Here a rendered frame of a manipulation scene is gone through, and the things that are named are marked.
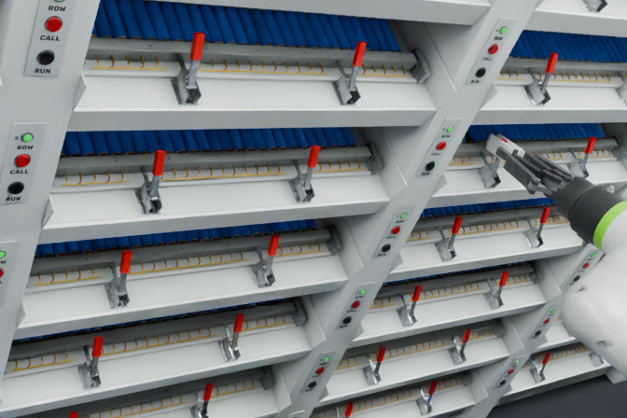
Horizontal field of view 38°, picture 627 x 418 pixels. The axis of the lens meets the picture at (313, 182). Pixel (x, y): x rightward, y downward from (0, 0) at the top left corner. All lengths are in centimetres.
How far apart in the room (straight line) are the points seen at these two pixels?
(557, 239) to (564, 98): 47
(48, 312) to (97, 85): 38
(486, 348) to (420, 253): 58
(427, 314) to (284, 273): 49
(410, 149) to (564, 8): 33
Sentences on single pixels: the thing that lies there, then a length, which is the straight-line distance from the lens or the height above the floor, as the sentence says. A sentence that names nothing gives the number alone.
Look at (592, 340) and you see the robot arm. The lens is 146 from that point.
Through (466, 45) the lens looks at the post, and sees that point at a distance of 142.
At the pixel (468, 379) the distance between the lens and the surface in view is 244.
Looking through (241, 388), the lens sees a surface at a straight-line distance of 187.
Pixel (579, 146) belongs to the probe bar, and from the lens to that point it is 196.
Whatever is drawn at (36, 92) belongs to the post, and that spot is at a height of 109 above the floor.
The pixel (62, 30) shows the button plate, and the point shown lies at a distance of 104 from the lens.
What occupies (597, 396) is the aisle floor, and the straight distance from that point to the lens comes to 297.
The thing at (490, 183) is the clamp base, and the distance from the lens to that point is 171.
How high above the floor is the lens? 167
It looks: 32 degrees down
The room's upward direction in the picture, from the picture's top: 25 degrees clockwise
